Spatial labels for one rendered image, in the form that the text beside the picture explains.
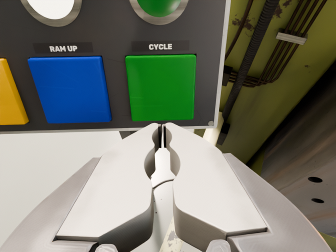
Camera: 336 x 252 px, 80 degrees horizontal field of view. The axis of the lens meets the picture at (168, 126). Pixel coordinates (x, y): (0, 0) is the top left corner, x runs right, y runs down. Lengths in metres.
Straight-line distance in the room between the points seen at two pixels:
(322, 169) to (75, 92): 0.45
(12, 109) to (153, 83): 0.16
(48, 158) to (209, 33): 1.36
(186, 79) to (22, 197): 1.33
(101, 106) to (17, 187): 1.29
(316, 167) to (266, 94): 0.23
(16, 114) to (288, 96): 0.57
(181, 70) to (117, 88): 0.07
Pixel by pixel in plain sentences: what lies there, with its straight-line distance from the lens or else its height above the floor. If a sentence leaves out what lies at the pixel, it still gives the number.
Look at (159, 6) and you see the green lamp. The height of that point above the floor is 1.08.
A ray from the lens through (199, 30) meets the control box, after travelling 0.23.
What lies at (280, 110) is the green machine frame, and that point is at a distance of 0.66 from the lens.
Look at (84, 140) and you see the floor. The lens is 1.45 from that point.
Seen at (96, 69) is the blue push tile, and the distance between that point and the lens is 0.23.
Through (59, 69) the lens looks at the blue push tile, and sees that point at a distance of 0.25.
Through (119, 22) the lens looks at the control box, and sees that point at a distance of 0.23.
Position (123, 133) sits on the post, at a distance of 0.55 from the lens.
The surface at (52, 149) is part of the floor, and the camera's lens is 1.51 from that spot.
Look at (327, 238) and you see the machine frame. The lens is 0.90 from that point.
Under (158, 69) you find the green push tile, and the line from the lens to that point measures 0.22.
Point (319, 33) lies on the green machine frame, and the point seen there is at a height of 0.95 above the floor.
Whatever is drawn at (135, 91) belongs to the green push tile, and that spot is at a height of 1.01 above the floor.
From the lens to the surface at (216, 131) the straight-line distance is 0.65.
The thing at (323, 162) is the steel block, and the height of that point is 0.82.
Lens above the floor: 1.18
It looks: 58 degrees down
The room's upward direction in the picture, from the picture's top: straight up
